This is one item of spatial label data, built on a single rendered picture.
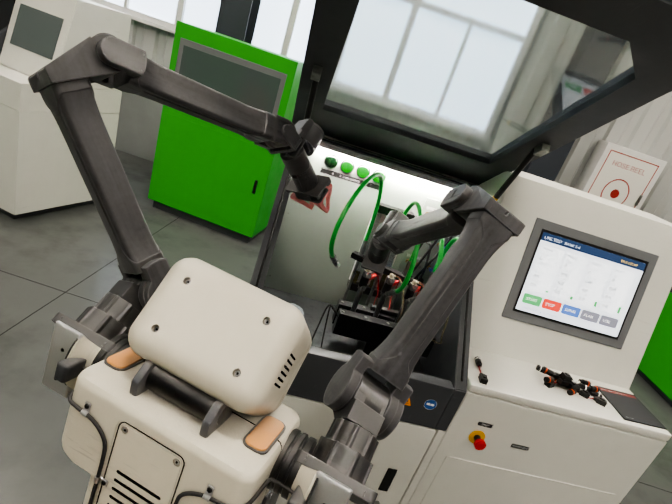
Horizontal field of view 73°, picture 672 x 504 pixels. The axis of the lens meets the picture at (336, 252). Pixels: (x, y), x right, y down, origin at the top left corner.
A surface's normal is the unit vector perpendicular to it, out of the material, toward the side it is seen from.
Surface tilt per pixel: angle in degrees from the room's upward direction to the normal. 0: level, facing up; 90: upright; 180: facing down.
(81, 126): 65
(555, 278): 76
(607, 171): 90
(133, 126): 90
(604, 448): 90
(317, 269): 90
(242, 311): 48
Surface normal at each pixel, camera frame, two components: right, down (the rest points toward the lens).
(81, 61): 0.77, 0.04
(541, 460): 0.02, 0.39
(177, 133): -0.20, 0.32
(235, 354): -0.05, -0.40
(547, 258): 0.10, 0.17
